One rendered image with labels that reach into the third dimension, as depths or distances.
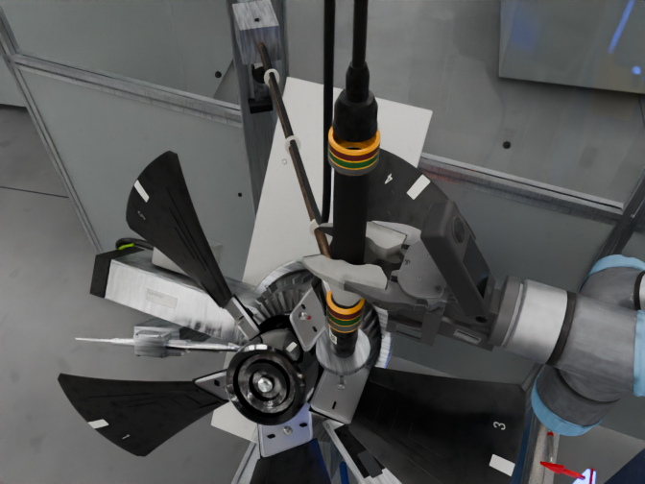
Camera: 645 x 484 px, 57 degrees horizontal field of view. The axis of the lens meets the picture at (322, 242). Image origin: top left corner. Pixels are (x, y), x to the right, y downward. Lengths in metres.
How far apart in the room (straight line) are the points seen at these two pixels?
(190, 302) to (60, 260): 1.71
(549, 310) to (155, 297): 0.71
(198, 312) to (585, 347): 0.66
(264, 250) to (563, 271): 0.84
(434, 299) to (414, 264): 0.04
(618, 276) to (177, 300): 0.69
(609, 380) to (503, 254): 1.04
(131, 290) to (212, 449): 1.12
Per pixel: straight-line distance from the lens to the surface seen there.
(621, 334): 0.61
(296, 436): 0.96
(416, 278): 0.59
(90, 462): 2.24
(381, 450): 0.87
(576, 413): 0.69
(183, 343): 1.04
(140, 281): 1.10
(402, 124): 1.03
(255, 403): 0.87
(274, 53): 1.13
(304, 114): 1.07
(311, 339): 0.84
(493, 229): 1.57
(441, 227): 0.52
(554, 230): 1.54
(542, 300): 0.60
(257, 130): 1.38
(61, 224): 2.87
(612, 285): 0.76
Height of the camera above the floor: 1.99
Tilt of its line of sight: 51 degrees down
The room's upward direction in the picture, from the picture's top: straight up
